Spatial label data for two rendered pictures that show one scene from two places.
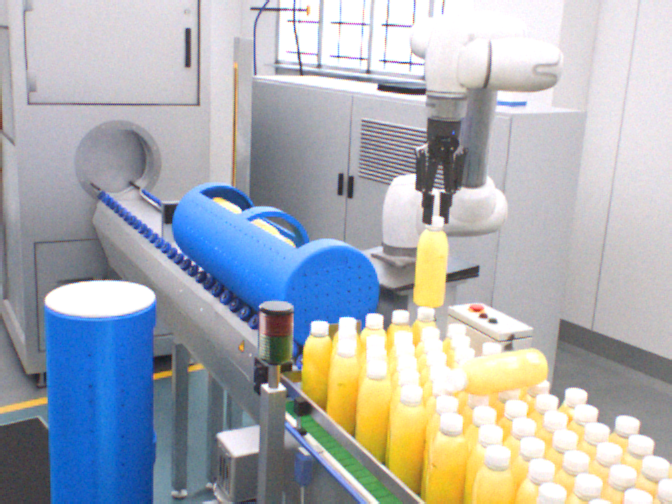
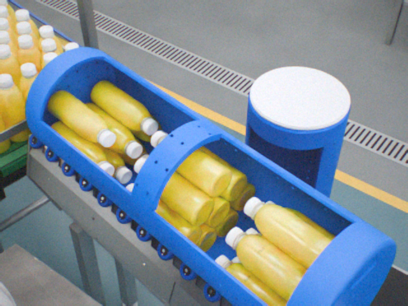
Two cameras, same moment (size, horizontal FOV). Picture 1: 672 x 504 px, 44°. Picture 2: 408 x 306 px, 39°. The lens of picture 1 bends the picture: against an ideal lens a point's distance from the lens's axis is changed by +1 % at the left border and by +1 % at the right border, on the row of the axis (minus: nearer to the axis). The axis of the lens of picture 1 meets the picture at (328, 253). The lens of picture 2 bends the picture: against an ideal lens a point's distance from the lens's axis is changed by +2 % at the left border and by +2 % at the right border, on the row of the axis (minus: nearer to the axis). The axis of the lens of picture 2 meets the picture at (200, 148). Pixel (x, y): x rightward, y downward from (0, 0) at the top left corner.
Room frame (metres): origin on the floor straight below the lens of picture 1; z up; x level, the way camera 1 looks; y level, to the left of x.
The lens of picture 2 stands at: (3.23, -0.03, 2.04)
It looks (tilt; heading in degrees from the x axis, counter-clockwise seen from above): 44 degrees down; 164
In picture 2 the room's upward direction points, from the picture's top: straight up
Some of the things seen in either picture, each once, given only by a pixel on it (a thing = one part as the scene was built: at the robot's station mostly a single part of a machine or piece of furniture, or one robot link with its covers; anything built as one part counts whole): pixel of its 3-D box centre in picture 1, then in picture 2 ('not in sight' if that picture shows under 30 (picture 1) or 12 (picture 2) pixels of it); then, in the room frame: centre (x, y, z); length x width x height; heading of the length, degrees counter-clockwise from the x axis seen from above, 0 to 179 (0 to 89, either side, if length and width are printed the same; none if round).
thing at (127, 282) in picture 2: not in sight; (123, 258); (1.97, 0.05, 0.31); 0.06 x 0.06 x 0.63; 29
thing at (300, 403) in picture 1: (300, 416); not in sight; (1.64, 0.04, 0.94); 0.03 x 0.02 x 0.08; 29
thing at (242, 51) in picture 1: (238, 244); not in sight; (3.41, 0.38, 0.85); 0.06 x 0.06 x 1.70; 29
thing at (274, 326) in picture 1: (276, 321); not in sight; (1.43, 0.09, 1.23); 0.06 x 0.06 x 0.04
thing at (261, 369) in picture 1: (274, 378); not in sight; (1.81, 0.11, 0.95); 0.10 x 0.07 x 0.10; 119
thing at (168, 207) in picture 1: (175, 221); not in sight; (3.11, 0.60, 1.00); 0.10 x 0.04 x 0.15; 119
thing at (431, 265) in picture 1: (431, 264); not in sight; (1.84, -0.24, 1.24); 0.07 x 0.07 x 0.19
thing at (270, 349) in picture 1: (275, 344); not in sight; (1.43, 0.09, 1.18); 0.06 x 0.06 x 0.05
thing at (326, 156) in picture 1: (379, 222); not in sight; (4.53, -0.28, 0.72); 2.15 x 0.54 x 1.45; 37
